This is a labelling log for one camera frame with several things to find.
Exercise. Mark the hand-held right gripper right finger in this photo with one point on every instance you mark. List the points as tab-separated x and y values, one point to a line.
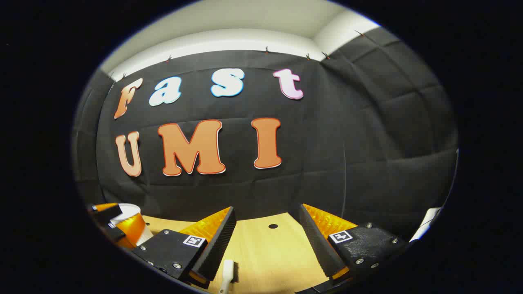
316	241

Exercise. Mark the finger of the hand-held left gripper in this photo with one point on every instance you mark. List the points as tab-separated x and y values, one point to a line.
107	213
131	229

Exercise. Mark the wooden desktop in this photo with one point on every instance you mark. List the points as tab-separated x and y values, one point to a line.
269	253

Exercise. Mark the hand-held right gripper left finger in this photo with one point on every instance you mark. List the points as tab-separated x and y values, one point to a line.
216	245

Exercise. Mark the white ribbed garbage bin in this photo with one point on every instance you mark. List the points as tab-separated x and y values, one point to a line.
126	210

